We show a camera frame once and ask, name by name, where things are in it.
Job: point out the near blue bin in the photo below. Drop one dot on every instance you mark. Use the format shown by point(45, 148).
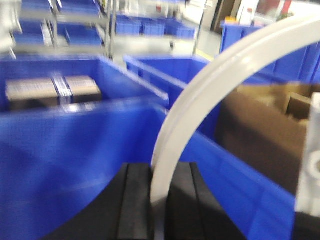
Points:
point(54, 163)

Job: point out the blue bin with cardboard box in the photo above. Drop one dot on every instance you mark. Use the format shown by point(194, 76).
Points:
point(113, 81)

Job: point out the middle blue bin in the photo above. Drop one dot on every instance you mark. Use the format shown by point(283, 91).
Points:
point(171, 74)

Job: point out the white curved PVC pipe clamp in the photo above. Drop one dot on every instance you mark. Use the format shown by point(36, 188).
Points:
point(213, 83)

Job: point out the taped cardboard box in bin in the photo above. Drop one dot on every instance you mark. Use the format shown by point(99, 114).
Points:
point(46, 92)

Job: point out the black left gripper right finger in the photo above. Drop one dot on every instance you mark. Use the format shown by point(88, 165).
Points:
point(193, 212)

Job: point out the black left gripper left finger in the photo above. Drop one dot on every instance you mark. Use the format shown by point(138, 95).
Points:
point(122, 211)

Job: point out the open brown cardboard box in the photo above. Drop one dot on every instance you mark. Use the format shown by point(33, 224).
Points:
point(265, 126)

